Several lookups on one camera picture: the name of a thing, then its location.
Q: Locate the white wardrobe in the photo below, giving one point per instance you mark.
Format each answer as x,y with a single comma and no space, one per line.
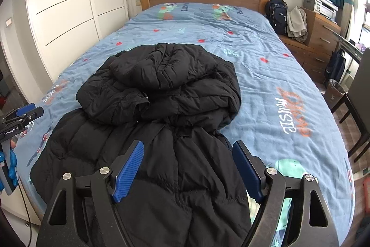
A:
66,12

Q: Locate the wooden nightstand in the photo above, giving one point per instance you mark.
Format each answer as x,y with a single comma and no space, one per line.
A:
309,59

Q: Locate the wall light switch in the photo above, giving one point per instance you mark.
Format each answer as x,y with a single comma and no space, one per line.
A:
9,22

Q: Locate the black puffer coat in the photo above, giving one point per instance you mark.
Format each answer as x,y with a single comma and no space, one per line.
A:
162,131

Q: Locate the black backpack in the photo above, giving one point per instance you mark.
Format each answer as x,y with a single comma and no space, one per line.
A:
276,17

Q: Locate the dark chair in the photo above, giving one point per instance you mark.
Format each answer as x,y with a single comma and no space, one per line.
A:
361,85

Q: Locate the trash bin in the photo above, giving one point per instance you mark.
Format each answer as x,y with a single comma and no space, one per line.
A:
334,93

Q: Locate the wooden dresser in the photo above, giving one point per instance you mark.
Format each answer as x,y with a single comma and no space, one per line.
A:
323,33

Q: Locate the grey clothes heap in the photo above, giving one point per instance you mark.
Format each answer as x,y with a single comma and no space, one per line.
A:
297,24

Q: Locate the person's left hand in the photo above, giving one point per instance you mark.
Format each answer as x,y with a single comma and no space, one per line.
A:
13,163

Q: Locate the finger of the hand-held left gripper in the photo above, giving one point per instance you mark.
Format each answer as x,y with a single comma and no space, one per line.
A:
30,116
21,111

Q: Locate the wall socket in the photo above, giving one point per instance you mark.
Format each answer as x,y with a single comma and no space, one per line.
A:
138,3

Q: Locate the white printer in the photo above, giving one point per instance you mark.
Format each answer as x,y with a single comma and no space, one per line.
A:
320,5

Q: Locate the bed with blue cartoon sheet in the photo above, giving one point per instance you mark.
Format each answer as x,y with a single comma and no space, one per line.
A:
274,90

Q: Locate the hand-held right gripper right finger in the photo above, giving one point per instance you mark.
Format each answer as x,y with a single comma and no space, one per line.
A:
245,169

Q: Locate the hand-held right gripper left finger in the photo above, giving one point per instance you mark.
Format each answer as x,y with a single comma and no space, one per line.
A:
128,169

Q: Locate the dark tote bag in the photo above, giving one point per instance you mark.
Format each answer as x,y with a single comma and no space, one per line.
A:
335,66

